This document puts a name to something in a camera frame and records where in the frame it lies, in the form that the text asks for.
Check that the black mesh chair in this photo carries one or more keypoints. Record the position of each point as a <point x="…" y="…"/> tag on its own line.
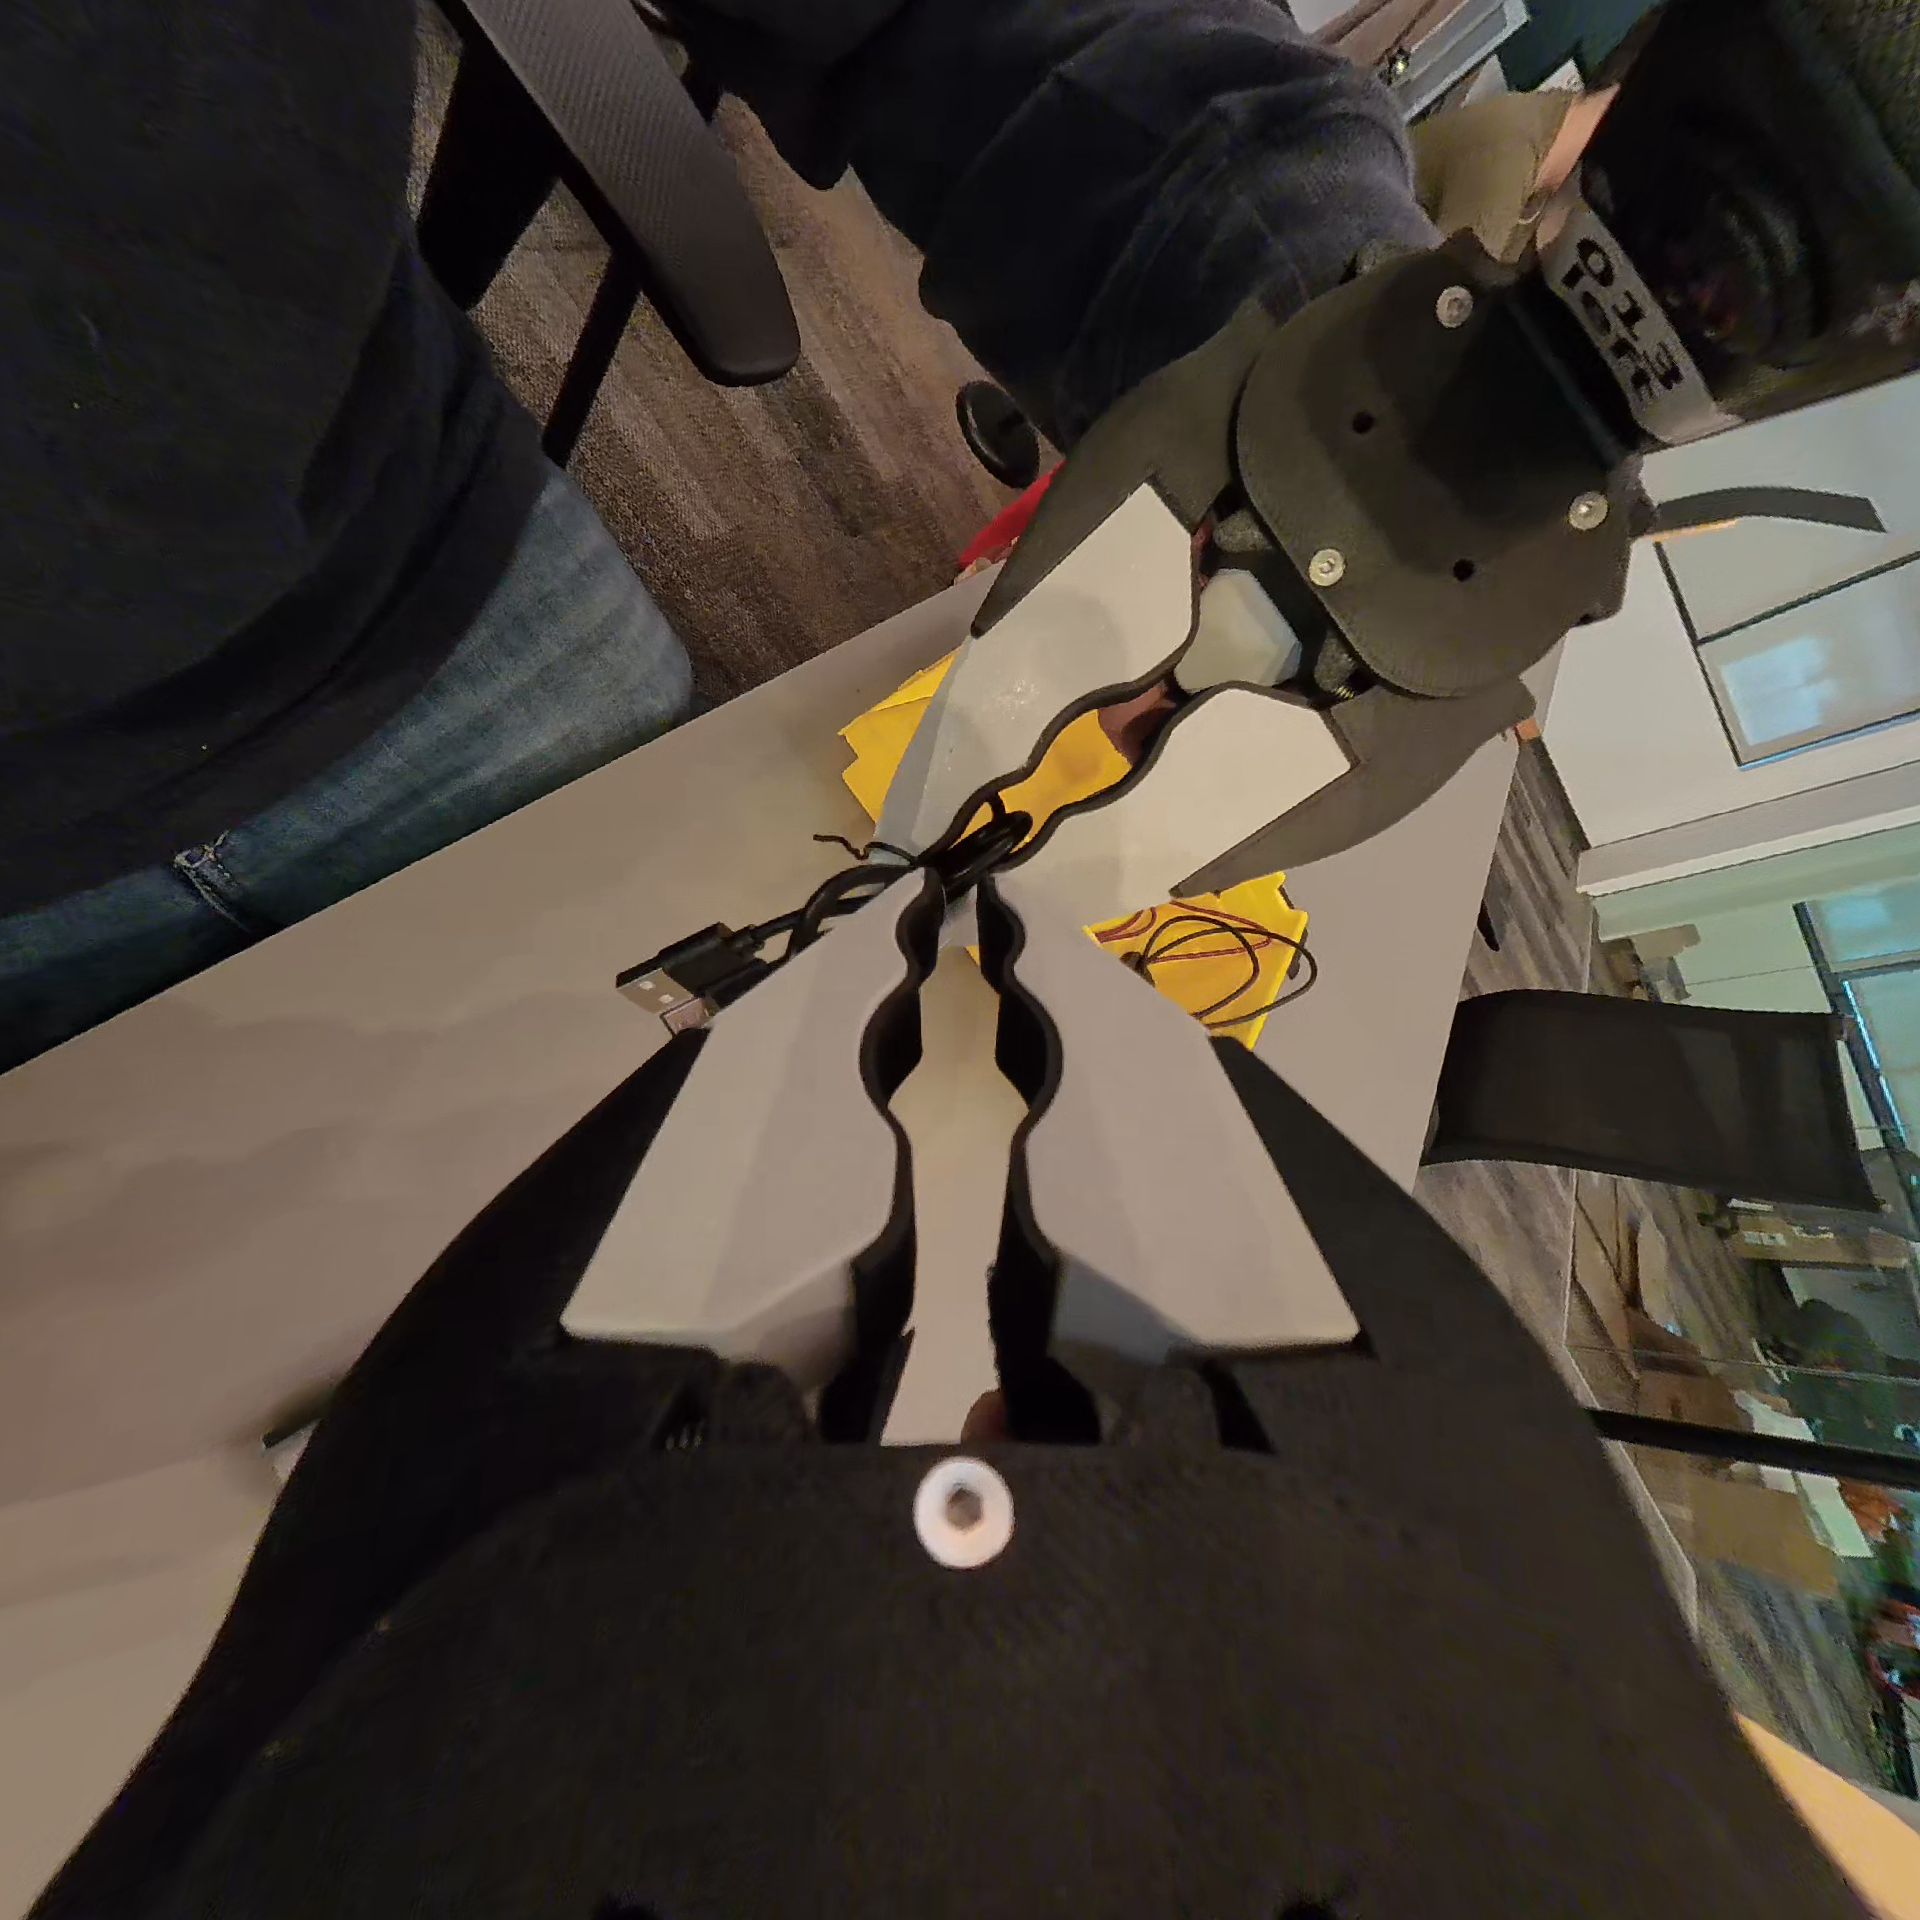
<point x="1652" y="1096"/>

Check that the glass window panel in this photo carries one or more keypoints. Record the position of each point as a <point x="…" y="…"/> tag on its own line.
<point x="1800" y="662"/>

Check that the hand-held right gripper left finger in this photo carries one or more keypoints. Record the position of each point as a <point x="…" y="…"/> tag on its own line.
<point x="751" y="1155"/>

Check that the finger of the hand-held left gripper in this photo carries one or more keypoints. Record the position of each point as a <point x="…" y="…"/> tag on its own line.
<point x="1049" y="628"/>
<point x="1245" y="779"/>

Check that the person's dark sweater torso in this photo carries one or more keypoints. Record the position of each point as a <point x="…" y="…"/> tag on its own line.
<point x="225" y="376"/>

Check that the black twist tie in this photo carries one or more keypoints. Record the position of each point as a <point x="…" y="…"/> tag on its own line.
<point x="866" y="856"/>

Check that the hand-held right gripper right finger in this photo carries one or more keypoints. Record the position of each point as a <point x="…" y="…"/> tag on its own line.
<point x="1154" y="1155"/>

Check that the small red object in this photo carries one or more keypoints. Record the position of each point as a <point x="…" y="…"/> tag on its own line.
<point x="1009" y="537"/>

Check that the person's left forearm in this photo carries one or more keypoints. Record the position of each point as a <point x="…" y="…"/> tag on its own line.
<point x="1125" y="164"/>

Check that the yellow paper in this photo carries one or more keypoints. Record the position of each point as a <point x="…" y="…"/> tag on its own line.
<point x="878" y="750"/>

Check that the black office chair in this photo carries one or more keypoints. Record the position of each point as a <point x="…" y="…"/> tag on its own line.
<point x="662" y="164"/>

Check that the person's left hand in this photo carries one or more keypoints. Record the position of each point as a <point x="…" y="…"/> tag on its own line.
<point x="1583" y="150"/>

